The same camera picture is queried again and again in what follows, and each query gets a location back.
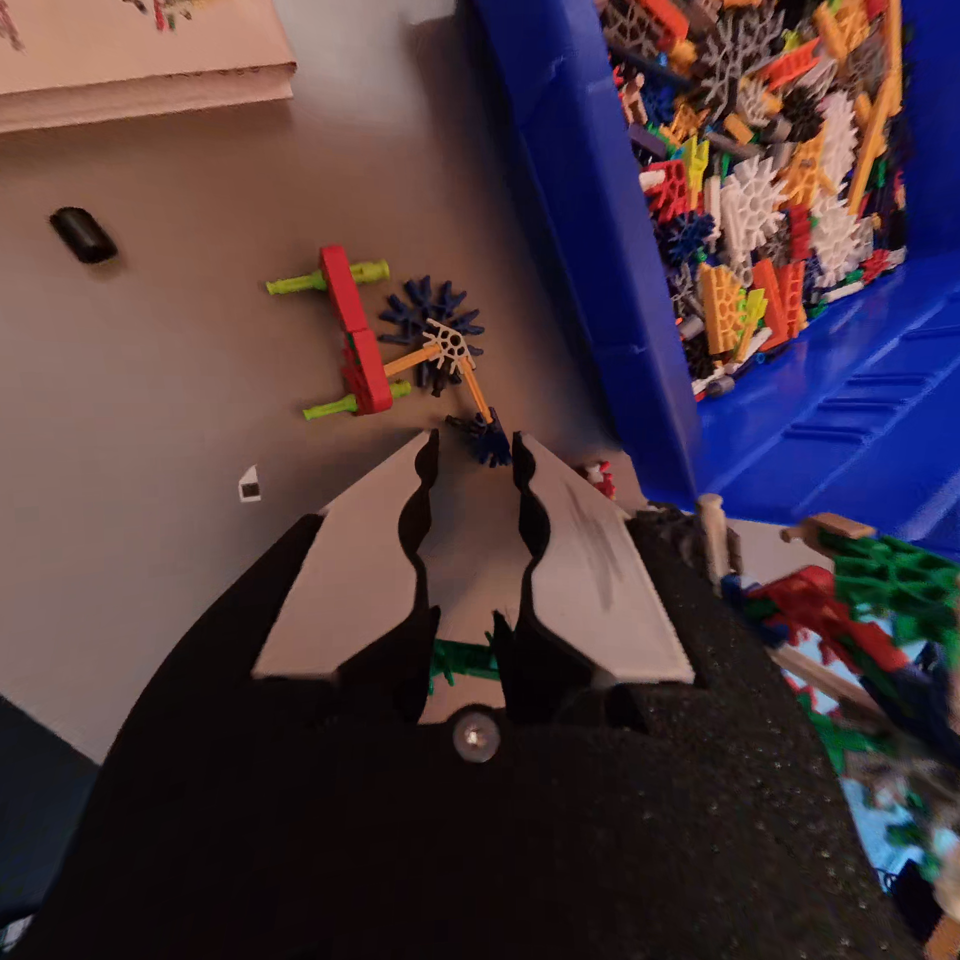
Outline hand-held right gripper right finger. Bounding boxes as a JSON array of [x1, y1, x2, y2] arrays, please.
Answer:
[[498, 432, 697, 723]]

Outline red green toy assembly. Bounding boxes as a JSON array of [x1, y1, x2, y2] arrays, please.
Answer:
[[266, 245, 514, 469]]

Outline blue plastic bin with label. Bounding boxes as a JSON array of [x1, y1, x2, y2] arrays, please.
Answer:
[[473, 0, 960, 559]]

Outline green wheeled toy model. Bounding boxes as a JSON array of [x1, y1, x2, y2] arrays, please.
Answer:
[[698, 495, 960, 909]]

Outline person's leg in jeans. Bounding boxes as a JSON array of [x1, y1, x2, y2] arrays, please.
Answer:
[[0, 696, 106, 919]]

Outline pile of construction toy pieces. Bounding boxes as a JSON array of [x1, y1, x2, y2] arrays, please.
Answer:
[[600, 0, 913, 403]]

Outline green toy connector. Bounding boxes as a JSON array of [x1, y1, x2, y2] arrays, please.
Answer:
[[431, 638, 502, 694]]

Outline instruction booklet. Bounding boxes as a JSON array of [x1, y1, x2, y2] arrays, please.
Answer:
[[0, 0, 298, 135]]

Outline small black toy piece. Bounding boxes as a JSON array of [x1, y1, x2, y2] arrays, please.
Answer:
[[50, 207, 120, 267]]

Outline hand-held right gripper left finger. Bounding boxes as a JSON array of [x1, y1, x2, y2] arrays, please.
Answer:
[[251, 429, 445, 718]]

